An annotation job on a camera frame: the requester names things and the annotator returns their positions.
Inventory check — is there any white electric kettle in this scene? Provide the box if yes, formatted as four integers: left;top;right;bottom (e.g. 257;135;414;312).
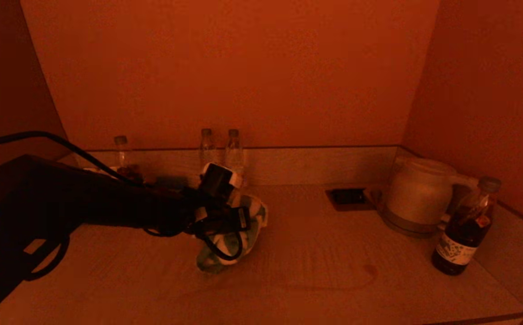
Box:
381;157;478;226

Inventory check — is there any black recessed power socket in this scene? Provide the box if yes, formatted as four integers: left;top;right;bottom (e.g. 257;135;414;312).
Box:
325;188;375;212

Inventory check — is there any green white striped towel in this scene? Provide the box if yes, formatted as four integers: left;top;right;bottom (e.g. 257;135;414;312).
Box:
197;194;268;274

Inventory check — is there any grey kettle base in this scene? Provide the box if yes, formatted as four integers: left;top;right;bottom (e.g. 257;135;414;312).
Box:
380;209;444;238

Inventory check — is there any clear water bottle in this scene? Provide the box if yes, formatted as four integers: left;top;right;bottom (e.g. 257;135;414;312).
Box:
225;129;245;177
200;129;220;168

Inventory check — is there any small red tea bottle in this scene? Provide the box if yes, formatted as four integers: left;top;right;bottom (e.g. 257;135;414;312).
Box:
114;135;143;182

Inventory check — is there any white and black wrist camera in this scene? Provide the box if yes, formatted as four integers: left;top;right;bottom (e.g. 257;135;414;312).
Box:
198;163;244;204

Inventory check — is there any large dark tea bottle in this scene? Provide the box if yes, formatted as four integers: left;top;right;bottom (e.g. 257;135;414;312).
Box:
431;176;502;276

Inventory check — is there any small dark teal box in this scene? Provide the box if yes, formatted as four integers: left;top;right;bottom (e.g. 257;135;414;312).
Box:
154;176;189;191

